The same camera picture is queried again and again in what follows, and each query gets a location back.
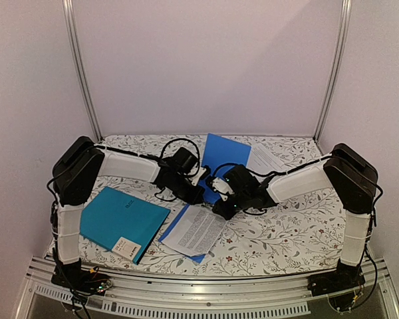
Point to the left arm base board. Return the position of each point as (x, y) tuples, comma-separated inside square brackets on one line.
[(88, 282)]

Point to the floral table cloth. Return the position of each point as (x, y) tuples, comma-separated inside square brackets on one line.
[(299, 235)]

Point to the aluminium front rail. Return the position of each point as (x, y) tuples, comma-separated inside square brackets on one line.
[(151, 295)]

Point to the printed paper sheet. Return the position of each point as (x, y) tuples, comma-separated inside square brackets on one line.
[(262, 161), (194, 231)]

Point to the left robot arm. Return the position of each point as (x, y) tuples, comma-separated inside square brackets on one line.
[(75, 174)]

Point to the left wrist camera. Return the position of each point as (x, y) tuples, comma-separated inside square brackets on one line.
[(202, 173)]

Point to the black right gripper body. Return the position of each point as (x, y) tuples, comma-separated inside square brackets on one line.
[(241, 199)]

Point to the left aluminium frame post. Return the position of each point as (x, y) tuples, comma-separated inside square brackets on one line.
[(68, 10)]

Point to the teal box with label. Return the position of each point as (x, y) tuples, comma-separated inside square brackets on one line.
[(122, 224)]

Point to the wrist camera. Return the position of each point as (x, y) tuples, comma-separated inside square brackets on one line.
[(220, 187), (202, 173)]

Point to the blue ring binder folder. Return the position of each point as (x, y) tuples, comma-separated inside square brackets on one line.
[(219, 154)]

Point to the right aluminium frame post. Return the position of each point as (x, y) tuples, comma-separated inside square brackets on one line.
[(341, 38)]

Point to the aluminium frame post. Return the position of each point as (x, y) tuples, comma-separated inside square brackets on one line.
[(341, 38), (68, 10)]

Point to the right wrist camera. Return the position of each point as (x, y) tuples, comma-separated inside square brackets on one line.
[(220, 187)]

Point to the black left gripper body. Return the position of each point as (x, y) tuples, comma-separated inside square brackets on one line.
[(179, 193)]

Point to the right arm base board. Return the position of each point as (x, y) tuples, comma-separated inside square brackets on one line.
[(342, 278)]

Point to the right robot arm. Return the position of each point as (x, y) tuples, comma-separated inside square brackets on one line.
[(354, 180)]

